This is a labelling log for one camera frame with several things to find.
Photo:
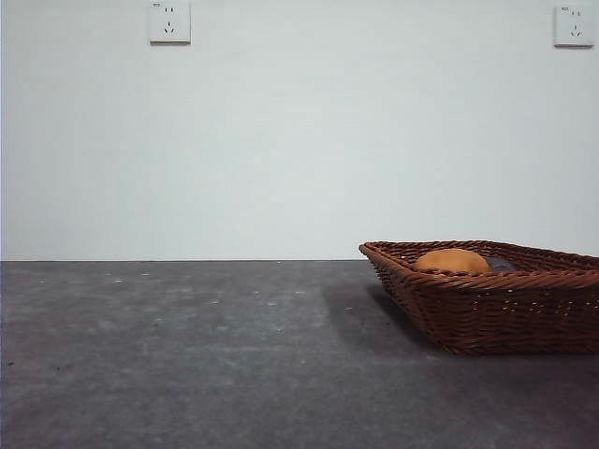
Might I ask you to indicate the brown potato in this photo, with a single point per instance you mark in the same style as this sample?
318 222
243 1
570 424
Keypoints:
449 261

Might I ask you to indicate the purple eggplant with green stem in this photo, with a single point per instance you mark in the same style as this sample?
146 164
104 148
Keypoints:
500 265

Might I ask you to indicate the white wall socket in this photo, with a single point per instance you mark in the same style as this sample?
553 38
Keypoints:
574 25
170 23

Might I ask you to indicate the brown wicker basket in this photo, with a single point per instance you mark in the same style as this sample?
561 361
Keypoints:
515 318

